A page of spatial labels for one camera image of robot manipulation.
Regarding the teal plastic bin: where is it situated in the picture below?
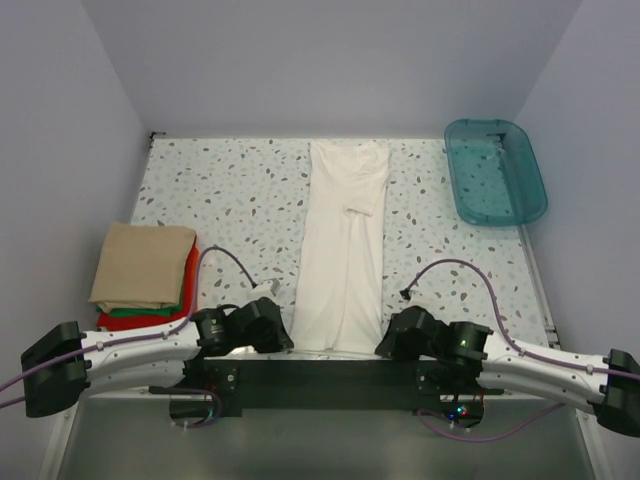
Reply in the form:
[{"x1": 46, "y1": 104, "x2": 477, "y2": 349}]
[{"x1": 444, "y1": 119, "x2": 548, "y2": 228}]

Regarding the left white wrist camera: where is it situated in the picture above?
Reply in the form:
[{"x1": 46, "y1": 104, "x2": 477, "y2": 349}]
[{"x1": 252, "y1": 278, "x2": 281, "y2": 298}]

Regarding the folded red t shirt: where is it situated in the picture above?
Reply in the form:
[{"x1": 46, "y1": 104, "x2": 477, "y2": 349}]
[{"x1": 97, "y1": 286, "x2": 185, "y2": 331}]

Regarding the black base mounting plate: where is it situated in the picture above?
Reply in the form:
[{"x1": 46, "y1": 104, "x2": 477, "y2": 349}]
[{"x1": 150, "y1": 358, "x2": 485, "y2": 428}]

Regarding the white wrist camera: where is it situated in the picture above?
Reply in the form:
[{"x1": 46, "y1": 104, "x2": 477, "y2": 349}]
[
  {"x1": 252, "y1": 278, "x2": 281, "y2": 298},
  {"x1": 409, "y1": 292, "x2": 434, "y2": 311}
]

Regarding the folded orange t shirt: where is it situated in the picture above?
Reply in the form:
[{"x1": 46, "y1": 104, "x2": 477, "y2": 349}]
[{"x1": 183, "y1": 244, "x2": 199, "y2": 316}]

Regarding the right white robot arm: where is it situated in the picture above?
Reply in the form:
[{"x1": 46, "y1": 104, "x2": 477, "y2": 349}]
[{"x1": 375, "y1": 306, "x2": 639, "y2": 438}]

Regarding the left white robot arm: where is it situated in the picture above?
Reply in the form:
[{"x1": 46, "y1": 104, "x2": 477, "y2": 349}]
[{"x1": 21, "y1": 297, "x2": 294, "y2": 418}]

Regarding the folded beige t shirt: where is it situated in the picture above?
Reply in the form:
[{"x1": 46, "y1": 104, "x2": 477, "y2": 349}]
[{"x1": 89, "y1": 223, "x2": 196, "y2": 312}]

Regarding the white t shirt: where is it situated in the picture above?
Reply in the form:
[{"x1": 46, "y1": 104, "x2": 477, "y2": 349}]
[{"x1": 290, "y1": 140, "x2": 390, "y2": 355}]

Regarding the folded green t shirt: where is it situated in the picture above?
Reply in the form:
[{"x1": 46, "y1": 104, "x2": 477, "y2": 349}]
[{"x1": 95, "y1": 263, "x2": 185, "y2": 318}]

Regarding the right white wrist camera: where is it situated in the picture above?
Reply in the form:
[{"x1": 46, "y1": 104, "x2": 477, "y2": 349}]
[{"x1": 409, "y1": 292, "x2": 434, "y2": 311}]

